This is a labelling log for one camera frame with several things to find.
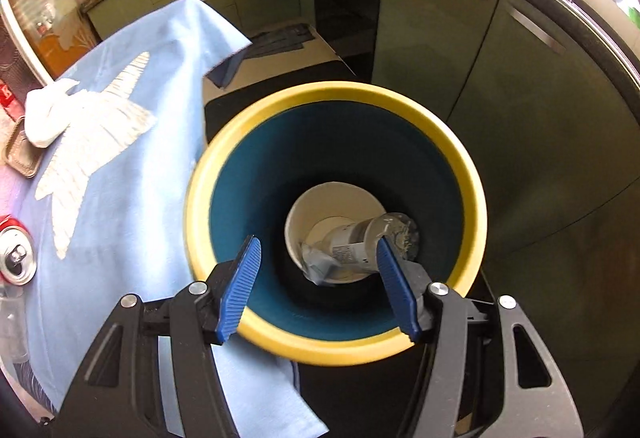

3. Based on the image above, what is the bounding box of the red soda can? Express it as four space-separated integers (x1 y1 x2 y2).
0 213 37 286

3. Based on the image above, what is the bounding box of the brown rectangular tray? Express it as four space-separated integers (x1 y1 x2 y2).
2 115 48 178

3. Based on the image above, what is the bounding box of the red box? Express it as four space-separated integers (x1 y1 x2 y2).
0 78 18 119

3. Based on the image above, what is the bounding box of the light blue printed tablecloth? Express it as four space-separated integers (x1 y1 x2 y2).
0 0 331 438

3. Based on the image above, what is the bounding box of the crumpled grey wrapper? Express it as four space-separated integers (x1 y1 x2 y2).
299 241 341 286

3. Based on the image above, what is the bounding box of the yellow-rimmed blue waste bin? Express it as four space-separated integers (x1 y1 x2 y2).
184 82 488 364

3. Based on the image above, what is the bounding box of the crumpled white tissue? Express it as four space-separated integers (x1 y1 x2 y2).
25 79 81 149

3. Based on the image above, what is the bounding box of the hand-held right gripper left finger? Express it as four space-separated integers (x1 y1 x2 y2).
52 235 263 438

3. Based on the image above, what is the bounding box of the white paper cup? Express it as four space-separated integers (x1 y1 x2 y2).
285 181 387 286

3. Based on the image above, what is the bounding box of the dark blue floor mat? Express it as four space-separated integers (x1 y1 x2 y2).
247 22 318 56

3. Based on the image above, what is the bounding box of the green sink cabinet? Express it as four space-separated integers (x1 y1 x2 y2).
372 0 640 324

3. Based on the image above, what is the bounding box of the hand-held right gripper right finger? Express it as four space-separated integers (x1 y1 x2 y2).
376 237 586 438

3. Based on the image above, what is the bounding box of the clear plastic bottle with label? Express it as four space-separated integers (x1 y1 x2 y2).
327 213 421 276

